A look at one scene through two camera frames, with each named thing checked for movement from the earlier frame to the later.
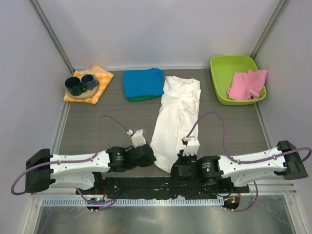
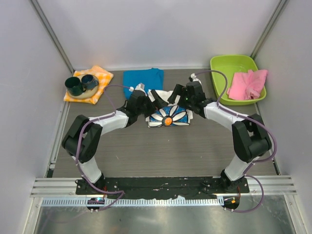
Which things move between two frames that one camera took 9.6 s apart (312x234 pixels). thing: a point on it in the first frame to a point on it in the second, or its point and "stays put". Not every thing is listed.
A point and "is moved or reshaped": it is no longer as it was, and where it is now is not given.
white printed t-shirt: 178,109 is moved or reshaped
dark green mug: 74,86 stays put
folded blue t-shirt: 143,83 stays put
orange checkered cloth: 105,78 stays put
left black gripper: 148,162 to 158,103
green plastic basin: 223,68 stays put
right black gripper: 181,158 to 178,91
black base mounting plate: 157,187 stays put
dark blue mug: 88,82 stays put
